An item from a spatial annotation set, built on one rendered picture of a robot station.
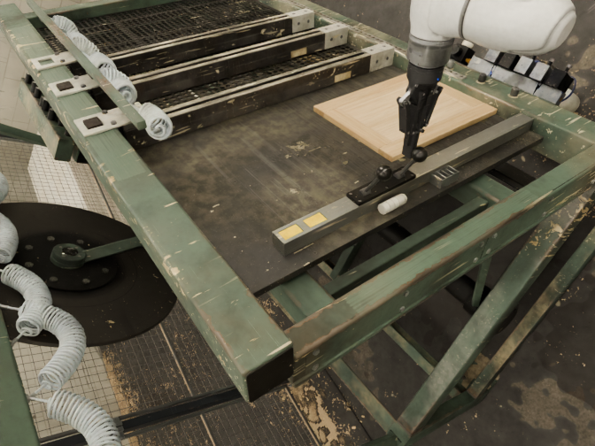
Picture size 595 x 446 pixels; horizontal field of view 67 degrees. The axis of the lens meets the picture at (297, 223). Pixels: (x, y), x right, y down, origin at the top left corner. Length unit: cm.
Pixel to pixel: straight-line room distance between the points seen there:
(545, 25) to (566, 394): 198
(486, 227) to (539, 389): 160
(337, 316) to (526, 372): 184
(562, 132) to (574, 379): 133
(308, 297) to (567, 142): 96
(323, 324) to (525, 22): 62
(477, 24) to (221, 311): 68
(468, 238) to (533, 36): 43
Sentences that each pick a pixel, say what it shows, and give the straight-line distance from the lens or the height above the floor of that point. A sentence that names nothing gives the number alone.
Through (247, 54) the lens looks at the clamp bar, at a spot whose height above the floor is 135.
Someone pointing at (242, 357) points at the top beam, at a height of 195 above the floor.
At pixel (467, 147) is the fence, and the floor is 116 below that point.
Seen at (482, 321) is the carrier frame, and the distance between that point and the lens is 178.
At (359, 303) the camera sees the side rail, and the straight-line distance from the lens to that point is 89.
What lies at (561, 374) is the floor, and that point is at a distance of 257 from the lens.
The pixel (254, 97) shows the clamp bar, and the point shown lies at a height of 146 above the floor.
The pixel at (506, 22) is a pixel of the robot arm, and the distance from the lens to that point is 91.
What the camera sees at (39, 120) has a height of 180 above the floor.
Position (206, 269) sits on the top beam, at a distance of 89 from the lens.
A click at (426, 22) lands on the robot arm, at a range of 98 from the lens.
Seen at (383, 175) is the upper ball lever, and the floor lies 156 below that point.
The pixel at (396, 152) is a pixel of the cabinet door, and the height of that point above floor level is 129.
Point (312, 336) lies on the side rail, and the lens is 84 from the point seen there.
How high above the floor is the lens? 242
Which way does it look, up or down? 46 degrees down
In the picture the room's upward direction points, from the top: 87 degrees counter-clockwise
